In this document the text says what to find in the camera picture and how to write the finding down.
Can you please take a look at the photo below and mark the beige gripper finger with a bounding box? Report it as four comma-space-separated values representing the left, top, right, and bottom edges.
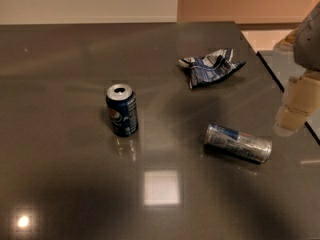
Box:
282, 71, 320, 116
273, 104, 309, 137

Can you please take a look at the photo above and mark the silver blue Red Bull can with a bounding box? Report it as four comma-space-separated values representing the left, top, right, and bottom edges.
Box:
204, 124, 272, 164

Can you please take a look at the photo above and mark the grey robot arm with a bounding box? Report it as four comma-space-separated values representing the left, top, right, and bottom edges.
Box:
273, 2, 320, 137

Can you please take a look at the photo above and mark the blue Pepsi can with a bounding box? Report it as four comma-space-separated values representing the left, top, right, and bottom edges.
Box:
106, 83, 138, 137

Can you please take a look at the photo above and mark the crumpled blue white chip bag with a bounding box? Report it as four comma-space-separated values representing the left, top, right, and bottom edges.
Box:
178, 48, 246, 89

